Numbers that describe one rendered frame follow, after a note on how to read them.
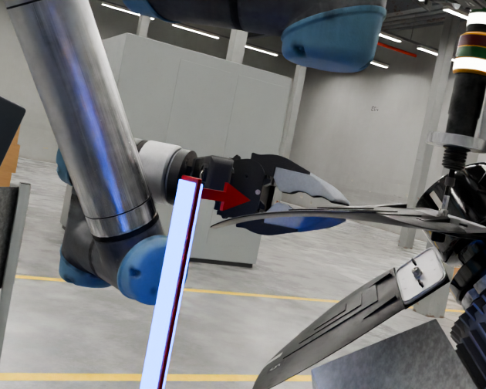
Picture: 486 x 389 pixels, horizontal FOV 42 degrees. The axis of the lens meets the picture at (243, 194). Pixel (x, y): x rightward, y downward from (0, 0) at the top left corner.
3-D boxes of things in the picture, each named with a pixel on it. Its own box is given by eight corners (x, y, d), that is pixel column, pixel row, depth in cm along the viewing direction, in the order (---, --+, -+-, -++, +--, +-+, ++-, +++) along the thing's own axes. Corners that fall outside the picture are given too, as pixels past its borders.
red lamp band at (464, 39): (495, 56, 73) (497, 45, 73) (499, 48, 69) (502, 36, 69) (456, 51, 74) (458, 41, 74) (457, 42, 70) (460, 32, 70)
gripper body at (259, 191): (285, 170, 81) (197, 153, 84) (273, 160, 72) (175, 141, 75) (272, 229, 80) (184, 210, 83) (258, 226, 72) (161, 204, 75)
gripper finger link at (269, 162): (313, 161, 74) (241, 151, 76) (312, 159, 72) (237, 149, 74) (307, 201, 73) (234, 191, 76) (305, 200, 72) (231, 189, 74)
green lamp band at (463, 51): (493, 68, 73) (495, 57, 73) (497, 59, 69) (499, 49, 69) (453, 62, 74) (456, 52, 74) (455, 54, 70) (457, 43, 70)
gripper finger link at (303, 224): (349, 219, 76) (276, 200, 79) (345, 216, 71) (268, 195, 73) (342, 245, 76) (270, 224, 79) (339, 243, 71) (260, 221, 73)
